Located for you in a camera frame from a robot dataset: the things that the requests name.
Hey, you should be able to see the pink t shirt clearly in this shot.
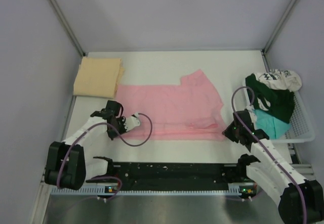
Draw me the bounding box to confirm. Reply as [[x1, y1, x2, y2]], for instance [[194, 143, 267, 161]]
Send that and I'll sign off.
[[115, 70, 226, 141]]

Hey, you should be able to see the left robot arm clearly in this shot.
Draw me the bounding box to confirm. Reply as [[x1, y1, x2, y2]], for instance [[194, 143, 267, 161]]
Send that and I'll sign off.
[[44, 100, 125, 190]]

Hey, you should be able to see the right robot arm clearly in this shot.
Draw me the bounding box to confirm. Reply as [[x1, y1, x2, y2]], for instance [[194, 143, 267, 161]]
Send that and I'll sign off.
[[223, 109, 323, 223]]

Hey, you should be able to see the folded beige t shirt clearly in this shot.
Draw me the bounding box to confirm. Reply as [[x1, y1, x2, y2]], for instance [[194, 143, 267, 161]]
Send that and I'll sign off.
[[73, 57, 125, 99]]

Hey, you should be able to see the teal t shirt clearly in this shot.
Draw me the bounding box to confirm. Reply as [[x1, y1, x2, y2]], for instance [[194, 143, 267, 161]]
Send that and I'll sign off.
[[254, 110, 291, 140]]

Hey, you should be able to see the dark green t shirt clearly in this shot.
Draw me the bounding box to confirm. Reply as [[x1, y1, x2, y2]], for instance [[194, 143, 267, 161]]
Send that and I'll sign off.
[[245, 74, 295, 123]]

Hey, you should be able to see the white plastic basket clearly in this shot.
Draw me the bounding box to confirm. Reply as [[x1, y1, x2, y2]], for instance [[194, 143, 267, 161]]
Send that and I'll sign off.
[[242, 79, 315, 144]]

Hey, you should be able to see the white printed t shirt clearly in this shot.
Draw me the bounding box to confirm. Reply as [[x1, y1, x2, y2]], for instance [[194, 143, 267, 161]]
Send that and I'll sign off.
[[254, 69, 302, 92]]

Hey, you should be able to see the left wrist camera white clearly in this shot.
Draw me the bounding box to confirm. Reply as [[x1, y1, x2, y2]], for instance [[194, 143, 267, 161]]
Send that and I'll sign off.
[[124, 113, 141, 132]]

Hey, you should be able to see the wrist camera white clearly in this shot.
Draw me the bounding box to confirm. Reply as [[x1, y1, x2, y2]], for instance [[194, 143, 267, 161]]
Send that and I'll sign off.
[[246, 105, 257, 122], [124, 113, 141, 132]]

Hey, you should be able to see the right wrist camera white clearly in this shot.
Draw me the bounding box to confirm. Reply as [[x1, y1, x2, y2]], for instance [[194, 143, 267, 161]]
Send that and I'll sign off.
[[246, 105, 257, 122]]

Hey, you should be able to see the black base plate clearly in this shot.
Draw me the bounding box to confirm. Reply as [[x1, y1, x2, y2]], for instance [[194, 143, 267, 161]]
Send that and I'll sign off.
[[85, 161, 267, 191]]

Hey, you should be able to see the grey slotted cable duct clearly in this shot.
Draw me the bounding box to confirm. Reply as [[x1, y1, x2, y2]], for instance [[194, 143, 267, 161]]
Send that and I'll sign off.
[[50, 185, 257, 198]]

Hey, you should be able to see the left corner aluminium post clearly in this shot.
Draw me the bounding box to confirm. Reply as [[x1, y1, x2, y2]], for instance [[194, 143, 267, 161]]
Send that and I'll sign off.
[[48, 0, 86, 57]]

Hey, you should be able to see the corner aluminium post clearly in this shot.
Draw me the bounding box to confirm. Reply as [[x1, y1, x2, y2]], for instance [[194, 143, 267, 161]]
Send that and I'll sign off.
[[262, 0, 311, 55], [48, 0, 86, 57]]

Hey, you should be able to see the right corner aluminium post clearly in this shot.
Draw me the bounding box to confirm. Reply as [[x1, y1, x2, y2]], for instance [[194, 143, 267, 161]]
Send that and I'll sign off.
[[262, 0, 311, 55]]

